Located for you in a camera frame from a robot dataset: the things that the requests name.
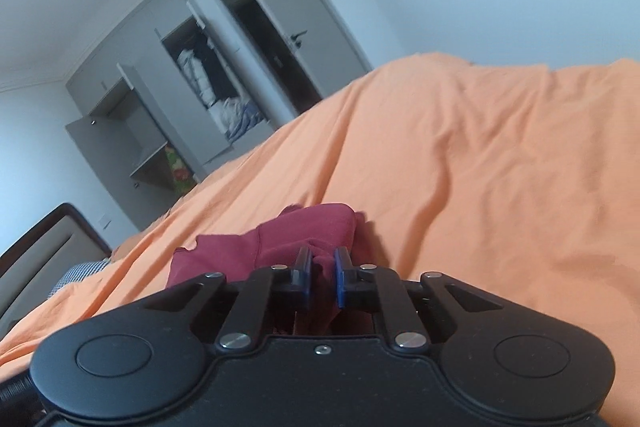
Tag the orange bed cover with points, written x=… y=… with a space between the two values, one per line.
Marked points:
x=522 y=180

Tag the white wall socket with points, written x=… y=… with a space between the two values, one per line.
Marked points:
x=105 y=222

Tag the dark red garment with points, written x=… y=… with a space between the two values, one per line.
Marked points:
x=321 y=229

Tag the grey room door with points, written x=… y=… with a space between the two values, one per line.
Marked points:
x=318 y=41

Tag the checkered pillow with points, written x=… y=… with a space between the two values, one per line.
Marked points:
x=78 y=273

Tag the brown padded headboard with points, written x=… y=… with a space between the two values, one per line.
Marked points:
x=32 y=266

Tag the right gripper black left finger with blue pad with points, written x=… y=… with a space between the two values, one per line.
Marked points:
x=291 y=285

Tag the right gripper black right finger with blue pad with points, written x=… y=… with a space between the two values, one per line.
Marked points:
x=354 y=284

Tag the hanging clothes in wardrobe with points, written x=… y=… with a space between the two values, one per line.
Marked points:
x=202 y=68

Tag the folded blue striped clothes pile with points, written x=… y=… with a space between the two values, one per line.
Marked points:
x=235 y=116

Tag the colourful bag in wardrobe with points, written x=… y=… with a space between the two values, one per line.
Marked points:
x=180 y=174

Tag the grey wardrobe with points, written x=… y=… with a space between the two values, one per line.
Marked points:
x=134 y=100

